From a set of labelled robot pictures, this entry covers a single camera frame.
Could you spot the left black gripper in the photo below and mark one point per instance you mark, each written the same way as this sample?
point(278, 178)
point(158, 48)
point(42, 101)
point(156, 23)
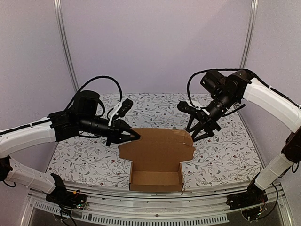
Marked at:
point(115, 131)

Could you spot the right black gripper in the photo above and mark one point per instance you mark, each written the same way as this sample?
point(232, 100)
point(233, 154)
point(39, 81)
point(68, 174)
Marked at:
point(206, 121)

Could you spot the brown cardboard box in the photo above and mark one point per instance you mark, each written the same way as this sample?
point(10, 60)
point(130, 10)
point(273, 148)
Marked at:
point(156, 159)

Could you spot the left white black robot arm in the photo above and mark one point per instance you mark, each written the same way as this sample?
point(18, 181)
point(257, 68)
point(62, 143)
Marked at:
point(79, 117)

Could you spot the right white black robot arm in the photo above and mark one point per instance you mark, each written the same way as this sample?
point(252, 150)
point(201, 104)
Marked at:
point(228, 86)

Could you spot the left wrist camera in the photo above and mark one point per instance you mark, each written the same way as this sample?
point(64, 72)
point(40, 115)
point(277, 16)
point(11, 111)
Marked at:
point(120, 110)

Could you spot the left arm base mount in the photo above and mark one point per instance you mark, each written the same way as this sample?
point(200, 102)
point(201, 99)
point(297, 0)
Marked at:
point(64, 198)

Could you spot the right aluminium frame post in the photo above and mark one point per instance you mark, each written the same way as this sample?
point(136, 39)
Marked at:
point(249, 33)

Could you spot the aluminium frame post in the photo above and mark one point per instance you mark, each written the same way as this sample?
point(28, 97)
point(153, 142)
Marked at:
point(249, 33)
point(66, 50)

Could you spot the aluminium front rail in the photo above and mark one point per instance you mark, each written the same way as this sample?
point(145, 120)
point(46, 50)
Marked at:
point(205, 206)

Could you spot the left aluminium frame post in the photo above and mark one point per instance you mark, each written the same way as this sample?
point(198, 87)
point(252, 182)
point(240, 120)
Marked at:
point(66, 50)

